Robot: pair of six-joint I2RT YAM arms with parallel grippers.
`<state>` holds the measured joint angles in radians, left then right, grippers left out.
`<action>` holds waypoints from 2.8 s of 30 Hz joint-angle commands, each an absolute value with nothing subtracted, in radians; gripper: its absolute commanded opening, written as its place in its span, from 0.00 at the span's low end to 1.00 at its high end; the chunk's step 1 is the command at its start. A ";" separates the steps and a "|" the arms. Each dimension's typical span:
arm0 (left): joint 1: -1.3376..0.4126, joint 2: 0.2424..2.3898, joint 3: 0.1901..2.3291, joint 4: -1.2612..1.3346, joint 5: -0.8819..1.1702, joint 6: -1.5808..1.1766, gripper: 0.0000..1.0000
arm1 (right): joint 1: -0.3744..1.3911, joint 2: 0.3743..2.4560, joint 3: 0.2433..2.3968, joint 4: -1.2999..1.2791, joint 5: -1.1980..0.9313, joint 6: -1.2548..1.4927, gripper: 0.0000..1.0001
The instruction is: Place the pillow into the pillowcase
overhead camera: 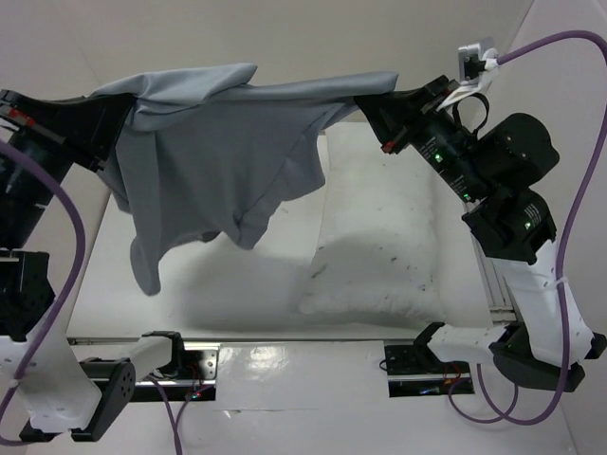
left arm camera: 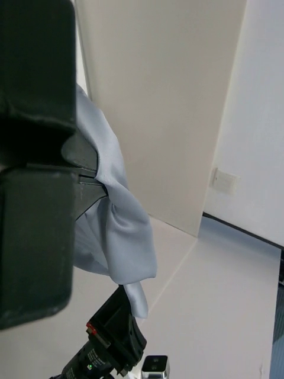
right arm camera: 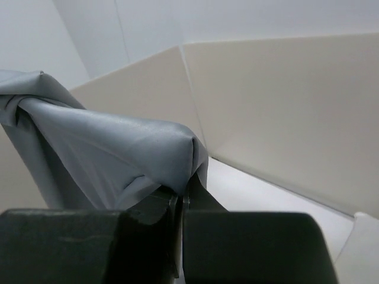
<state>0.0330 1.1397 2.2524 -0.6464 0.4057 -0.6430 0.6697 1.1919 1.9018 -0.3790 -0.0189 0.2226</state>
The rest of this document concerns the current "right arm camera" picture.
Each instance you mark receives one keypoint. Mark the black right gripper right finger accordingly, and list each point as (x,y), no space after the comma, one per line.
(221,246)

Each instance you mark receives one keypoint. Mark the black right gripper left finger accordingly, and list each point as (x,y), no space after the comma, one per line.
(137,245)

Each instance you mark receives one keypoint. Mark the grey pillowcase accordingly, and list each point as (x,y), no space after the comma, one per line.
(83,159)

